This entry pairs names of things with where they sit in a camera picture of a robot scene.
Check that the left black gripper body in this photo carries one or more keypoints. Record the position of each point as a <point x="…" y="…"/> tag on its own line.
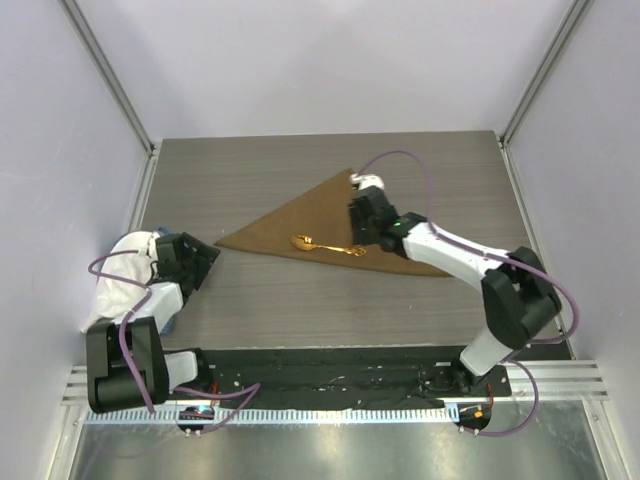
<point x="196" y="263"/>

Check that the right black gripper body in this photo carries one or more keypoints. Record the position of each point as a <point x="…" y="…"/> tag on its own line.
<point x="362" y="232"/>

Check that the brown cloth napkin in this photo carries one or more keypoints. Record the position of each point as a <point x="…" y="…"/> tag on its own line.
<point x="321" y="213"/>

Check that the gold spoon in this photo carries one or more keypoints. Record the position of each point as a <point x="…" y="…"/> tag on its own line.
<point x="306" y="243"/>

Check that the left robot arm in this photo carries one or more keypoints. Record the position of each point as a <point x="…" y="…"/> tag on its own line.
<point x="142" y="284"/>

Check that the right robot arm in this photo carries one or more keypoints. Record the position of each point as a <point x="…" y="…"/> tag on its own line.
<point x="519" y="299"/>

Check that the white cloth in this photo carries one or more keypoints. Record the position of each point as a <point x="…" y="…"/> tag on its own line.
<point x="115" y="297"/>

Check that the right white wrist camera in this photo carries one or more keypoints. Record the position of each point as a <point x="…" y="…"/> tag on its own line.
<point x="360" y="182"/>

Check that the slotted cable duct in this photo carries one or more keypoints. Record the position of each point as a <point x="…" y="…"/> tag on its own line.
<point x="175" y="414"/>

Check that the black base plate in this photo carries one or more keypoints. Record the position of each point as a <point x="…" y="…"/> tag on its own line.
<point x="360" y="378"/>

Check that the left aluminium frame post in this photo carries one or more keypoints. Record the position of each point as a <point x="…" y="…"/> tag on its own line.
<point x="99" y="58"/>

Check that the aluminium frame post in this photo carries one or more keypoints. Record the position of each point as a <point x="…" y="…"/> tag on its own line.
<point x="99" y="58"/>
<point x="562" y="37"/>

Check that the aluminium front rail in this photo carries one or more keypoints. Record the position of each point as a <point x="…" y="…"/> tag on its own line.
<point x="556" y="380"/>

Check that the right aluminium frame post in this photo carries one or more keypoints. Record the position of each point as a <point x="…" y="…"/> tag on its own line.
<point x="562" y="37"/>

